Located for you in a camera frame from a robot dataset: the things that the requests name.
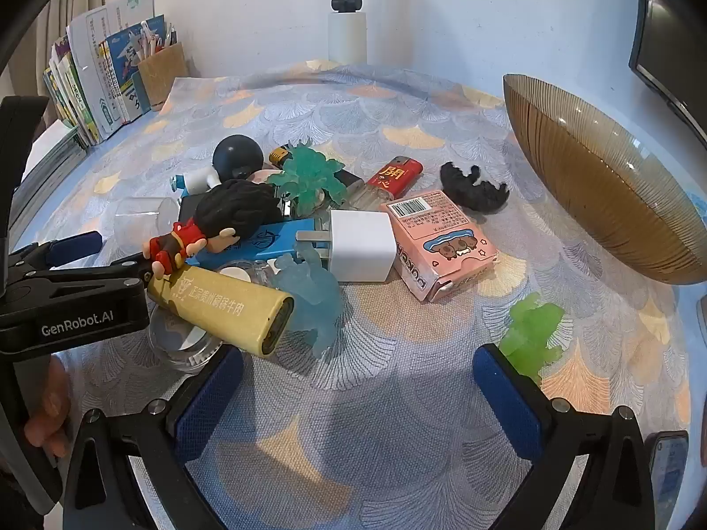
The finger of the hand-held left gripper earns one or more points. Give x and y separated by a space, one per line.
121 270
77 245

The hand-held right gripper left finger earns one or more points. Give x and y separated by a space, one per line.
210 403

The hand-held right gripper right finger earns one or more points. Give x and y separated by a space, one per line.
511 408

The clear plastic cup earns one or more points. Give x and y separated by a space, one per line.
141 221

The clear round capsule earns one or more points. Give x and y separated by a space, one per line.
237 276
182 348

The green translucent figure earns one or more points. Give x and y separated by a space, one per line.
533 331

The yellow lighter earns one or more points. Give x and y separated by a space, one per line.
221 303

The white teal small tube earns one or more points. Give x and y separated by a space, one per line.
196 180

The black-haired toy figurine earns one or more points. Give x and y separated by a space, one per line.
237 204

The light blue translucent figure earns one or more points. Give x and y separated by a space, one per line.
312 292

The blue lighter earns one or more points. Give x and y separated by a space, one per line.
276 240

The black ball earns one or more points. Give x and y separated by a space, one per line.
237 154

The pink cartoon card box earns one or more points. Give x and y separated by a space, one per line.
436 243

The orange black lighter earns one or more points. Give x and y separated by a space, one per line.
279 155

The teal plastic tree figure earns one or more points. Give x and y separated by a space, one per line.
309 176

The white charger plug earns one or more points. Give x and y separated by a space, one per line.
359 243

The black toy hair piece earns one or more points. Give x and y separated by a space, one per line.
475 187

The amber ribbed glass bowl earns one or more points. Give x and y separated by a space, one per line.
596 176

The clear lighter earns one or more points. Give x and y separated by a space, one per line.
364 193

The red lighter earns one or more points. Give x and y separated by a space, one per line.
395 176

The person's left hand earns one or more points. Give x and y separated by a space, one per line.
55 414

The stack of papers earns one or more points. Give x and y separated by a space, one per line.
49 160

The fan-patterned tablecloth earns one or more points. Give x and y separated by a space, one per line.
386 397

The teal bookend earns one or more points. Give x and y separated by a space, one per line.
141 94

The smartphone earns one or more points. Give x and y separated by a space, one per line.
668 469

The row of books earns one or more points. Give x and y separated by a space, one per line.
94 66

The cork pen holder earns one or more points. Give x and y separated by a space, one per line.
163 77

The bunch of pens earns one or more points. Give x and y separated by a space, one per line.
152 38

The beige curtain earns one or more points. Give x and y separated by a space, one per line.
47 27

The light blue crumpled item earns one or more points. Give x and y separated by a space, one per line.
697 201

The white lamp pole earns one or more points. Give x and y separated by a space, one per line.
348 33

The black monitor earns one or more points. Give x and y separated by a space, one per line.
668 55

